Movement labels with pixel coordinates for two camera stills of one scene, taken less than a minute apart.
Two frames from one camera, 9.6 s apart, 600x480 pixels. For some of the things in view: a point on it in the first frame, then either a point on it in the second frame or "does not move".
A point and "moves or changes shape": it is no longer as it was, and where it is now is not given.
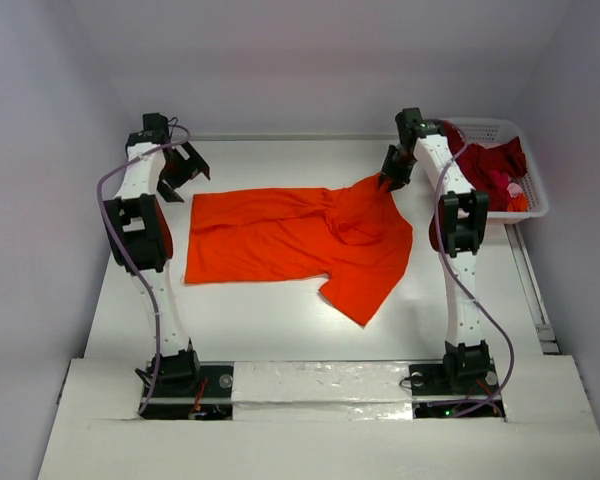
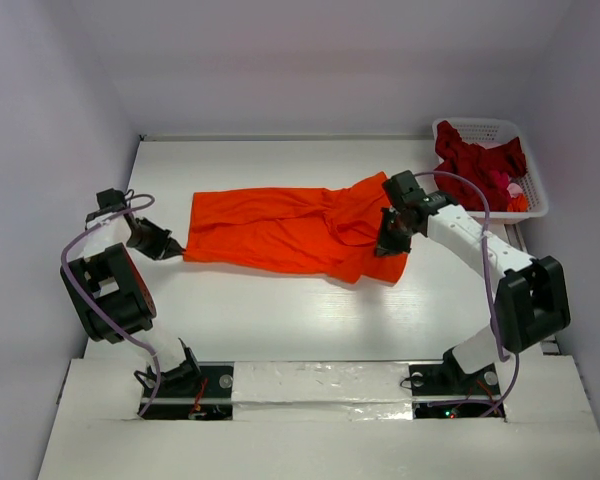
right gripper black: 397,168 → 395,232
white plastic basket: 483,130 does not move
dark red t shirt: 490,170 does not move
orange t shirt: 354,232 moves or changes shape
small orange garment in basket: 519,203 does not move
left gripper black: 167,185 → 164,247
